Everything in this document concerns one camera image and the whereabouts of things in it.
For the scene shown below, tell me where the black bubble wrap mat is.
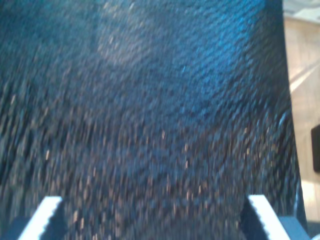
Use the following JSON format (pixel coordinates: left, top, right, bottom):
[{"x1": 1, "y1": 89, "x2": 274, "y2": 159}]
[{"x1": 0, "y1": 0, "x2": 309, "y2": 240}]

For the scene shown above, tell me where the black rectangular block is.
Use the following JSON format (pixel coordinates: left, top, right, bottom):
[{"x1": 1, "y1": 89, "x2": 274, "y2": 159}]
[{"x1": 310, "y1": 125, "x2": 320, "y2": 174}]

